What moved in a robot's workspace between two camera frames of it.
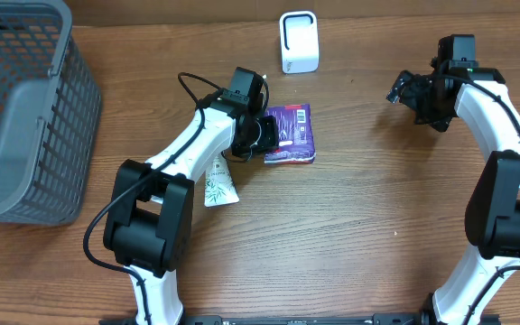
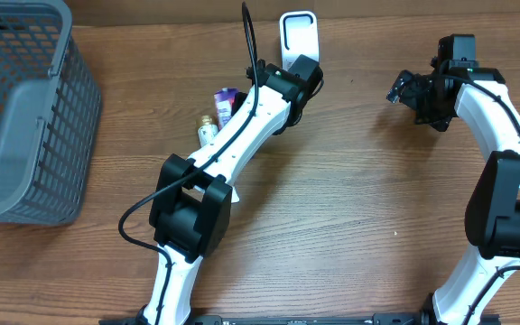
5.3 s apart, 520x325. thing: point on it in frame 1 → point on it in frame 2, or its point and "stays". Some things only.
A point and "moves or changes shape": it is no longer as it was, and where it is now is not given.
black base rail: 302,319 stays
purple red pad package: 296,141 moves or changes shape
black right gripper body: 431,105 stays
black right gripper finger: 395,88 stays
